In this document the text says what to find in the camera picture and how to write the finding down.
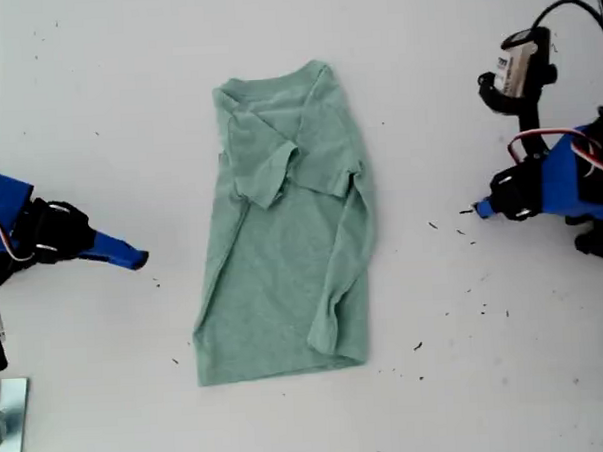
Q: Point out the steel plate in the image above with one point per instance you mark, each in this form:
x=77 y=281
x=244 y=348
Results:
x=15 y=433

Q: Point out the black camera stalk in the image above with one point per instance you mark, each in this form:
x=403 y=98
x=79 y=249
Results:
x=527 y=121

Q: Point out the green t-shirt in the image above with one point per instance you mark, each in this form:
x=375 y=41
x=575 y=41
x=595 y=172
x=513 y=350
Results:
x=274 y=287

